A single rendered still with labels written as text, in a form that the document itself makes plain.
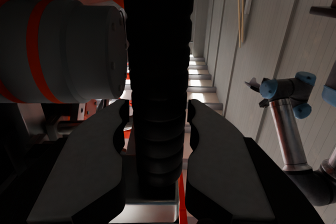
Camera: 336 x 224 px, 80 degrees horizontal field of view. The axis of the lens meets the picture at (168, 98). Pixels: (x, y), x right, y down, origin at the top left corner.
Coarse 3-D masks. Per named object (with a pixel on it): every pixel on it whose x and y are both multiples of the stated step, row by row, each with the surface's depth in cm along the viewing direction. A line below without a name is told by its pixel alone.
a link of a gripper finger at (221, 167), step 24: (192, 120) 10; (216, 120) 10; (192, 144) 10; (216, 144) 9; (240, 144) 9; (192, 168) 8; (216, 168) 8; (240, 168) 8; (192, 192) 7; (216, 192) 7; (240, 192) 7; (264, 192) 7; (216, 216) 7; (240, 216) 6; (264, 216) 6
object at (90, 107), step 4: (92, 100) 60; (88, 104) 57; (92, 104) 60; (88, 108) 57; (92, 108) 60; (68, 112) 54; (84, 112) 54; (88, 112) 56; (92, 112) 60; (68, 116) 54; (84, 116) 54; (88, 116) 57
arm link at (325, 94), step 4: (332, 68) 54; (332, 72) 54; (328, 76) 56; (332, 76) 54; (328, 80) 55; (332, 80) 53; (328, 84) 55; (332, 84) 53; (324, 88) 57; (328, 88) 55; (332, 88) 53; (324, 92) 56; (328, 92) 55; (332, 92) 54; (324, 96) 56; (328, 96) 55; (332, 96) 54; (324, 100) 57; (328, 100) 55; (332, 100) 54; (332, 104) 54
